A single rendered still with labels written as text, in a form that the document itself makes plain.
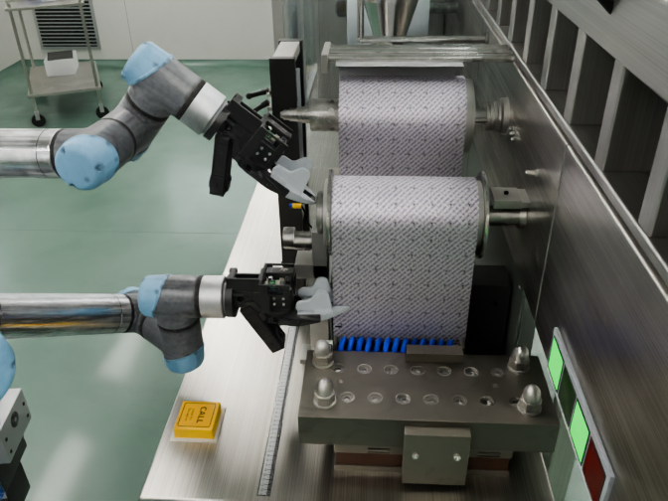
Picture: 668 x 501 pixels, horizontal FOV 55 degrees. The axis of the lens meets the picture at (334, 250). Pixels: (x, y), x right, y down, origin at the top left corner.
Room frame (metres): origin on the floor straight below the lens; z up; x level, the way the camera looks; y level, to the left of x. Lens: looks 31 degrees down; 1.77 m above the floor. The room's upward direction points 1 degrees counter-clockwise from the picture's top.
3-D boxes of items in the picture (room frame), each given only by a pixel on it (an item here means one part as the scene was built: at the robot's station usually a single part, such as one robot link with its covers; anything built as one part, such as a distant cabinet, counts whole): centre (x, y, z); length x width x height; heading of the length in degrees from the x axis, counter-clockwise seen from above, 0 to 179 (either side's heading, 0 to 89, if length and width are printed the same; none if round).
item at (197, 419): (0.84, 0.25, 0.91); 0.07 x 0.07 x 0.02; 86
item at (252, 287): (0.93, 0.13, 1.12); 0.12 x 0.08 x 0.09; 86
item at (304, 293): (0.94, 0.02, 1.12); 0.09 x 0.03 x 0.06; 87
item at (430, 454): (0.70, -0.15, 0.96); 0.10 x 0.03 x 0.11; 86
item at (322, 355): (0.85, 0.02, 1.05); 0.04 x 0.04 x 0.04
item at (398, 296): (0.91, -0.11, 1.11); 0.23 x 0.01 x 0.18; 86
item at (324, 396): (0.76, 0.02, 1.05); 0.04 x 0.04 x 0.04
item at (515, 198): (0.96, -0.29, 1.28); 0.06 x 0.05 x 0.02; 86
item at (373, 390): (0.79, -0.14, 1.00); 0.40 x 0.16 x 0.06; 86
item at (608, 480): (0.57, -0.29, 1.18); 0.25 x 0.01 x 0.07; 176
